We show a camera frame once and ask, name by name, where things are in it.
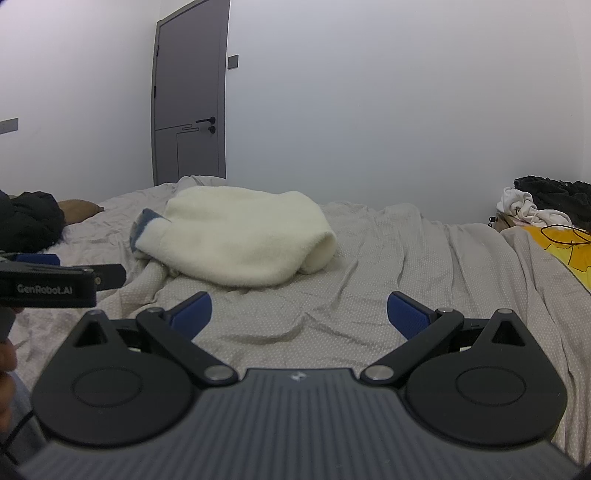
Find cream blue striped sweater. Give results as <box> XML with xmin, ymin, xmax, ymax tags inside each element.
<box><xmin>129</xmin><ymin>186</ymin><xmax>337</xmax><ymax>288</ymax></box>

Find black clothing pile left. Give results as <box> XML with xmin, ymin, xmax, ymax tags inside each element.
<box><xmin>0</xmin><ymin>191</ymin><xmax>65</xmax><ymax>253</ymax></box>

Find person left hand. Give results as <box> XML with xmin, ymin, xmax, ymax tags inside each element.
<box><xmin>0</xmin><ymin>340</ymin><xmax>17</xmax><ymax>433</ymax></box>

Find brown pillow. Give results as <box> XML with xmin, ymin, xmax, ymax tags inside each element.
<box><xmin>58</xmin><ymin>199</ymin><xmax>104</xmax><ymax>226</ymax></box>

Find grey bed sheet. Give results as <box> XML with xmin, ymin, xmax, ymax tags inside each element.
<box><xmin>8</xmin><ymin>174</ymin><xmax>591</xmax><ymax>469</ymax></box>

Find cardboard box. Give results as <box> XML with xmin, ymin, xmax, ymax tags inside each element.
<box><xmin>488</xmin><ymin>212</ymin><xmax>516</xmax><ymax>232</ymax></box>

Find white crumpled garment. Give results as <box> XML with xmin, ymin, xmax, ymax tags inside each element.
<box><xmin>497</xmin><ymin>187</ymin><xmax>574</xmax><ymax>227</ymax></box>

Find yellow printed fabric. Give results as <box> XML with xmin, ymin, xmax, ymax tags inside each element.
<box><xmin>524</xmin><ymin>225</ymin><xmax>591</xmax><ymax>289</ymax></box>

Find black fluffy garment right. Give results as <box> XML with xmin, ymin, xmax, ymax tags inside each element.
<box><xmin>514</xmin><ymin>176</ymin><xmax>591</xmax><ymax>231</ymax></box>

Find grey door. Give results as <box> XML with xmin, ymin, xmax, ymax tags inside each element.
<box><xmin>151</xmin><ymin>0</ymin><xmax>230</xmax><ymax>185</ymax></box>

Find grey wall panel left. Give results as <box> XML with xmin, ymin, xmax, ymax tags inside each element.
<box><xmin>0</xmin><ymin>118</ymin><xmax>19</xmax><ymax>135</ymax></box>

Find black door handle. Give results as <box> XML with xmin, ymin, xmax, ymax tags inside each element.
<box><xmin>194</xmin><ymin>116</ymin><xmax>216</xmax><ymax>134</ymax></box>

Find grey wall switch by door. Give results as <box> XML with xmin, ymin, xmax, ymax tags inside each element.
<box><xmin>228</xmin><ymin>55</ymin><xmax>239</xmax><ymax>70</ymax></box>

